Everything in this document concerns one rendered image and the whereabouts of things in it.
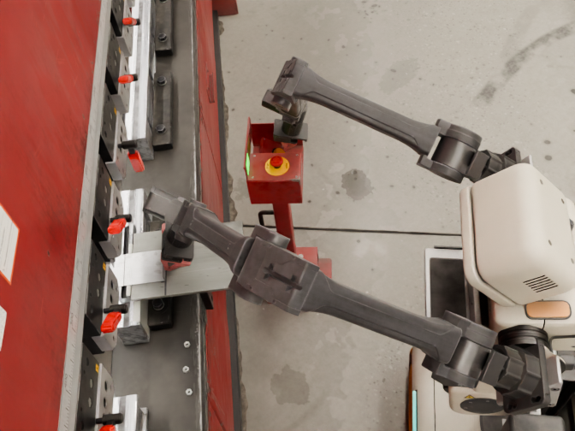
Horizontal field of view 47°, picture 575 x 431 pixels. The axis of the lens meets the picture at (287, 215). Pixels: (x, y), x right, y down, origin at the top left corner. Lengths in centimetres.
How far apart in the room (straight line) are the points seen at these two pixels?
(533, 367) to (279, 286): 48
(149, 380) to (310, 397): 97
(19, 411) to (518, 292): 79
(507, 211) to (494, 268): 10
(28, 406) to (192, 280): 69
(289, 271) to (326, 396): 154
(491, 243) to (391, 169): 183
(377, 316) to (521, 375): 30
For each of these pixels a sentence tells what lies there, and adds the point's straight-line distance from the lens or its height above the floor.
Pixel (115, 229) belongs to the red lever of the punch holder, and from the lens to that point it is 127.
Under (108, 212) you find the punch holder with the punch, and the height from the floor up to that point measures 127.
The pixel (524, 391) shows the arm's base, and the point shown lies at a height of 121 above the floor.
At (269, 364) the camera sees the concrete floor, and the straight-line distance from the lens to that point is 251.
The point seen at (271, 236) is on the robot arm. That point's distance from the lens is 98.
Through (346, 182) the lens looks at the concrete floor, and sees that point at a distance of 291.
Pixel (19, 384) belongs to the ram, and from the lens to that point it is 91.
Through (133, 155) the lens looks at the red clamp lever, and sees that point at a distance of 151.
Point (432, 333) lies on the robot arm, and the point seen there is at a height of 133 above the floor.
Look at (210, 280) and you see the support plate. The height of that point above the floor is 100.
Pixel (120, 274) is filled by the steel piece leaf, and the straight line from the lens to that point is 159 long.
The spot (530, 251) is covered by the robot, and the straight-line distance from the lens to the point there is 113.
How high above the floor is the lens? 231
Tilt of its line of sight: 55 degrees down
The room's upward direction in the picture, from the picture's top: 8 degrees counter-clockwise
